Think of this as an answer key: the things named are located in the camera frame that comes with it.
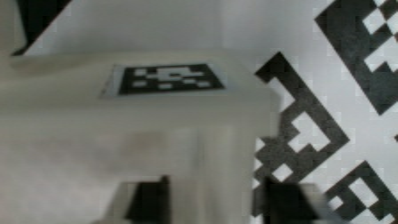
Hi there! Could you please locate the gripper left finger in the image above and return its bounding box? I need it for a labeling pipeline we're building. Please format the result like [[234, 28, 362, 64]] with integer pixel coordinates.
[[90, 175, 172, 224]]

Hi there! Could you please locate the white fiducial marker sheet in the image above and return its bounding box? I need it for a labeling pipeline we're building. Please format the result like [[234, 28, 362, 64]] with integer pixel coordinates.
[[18, 0, 398, 224]]

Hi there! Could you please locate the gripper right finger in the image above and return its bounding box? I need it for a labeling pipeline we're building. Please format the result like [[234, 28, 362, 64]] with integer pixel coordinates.
[[261, 177, 352, 224]]

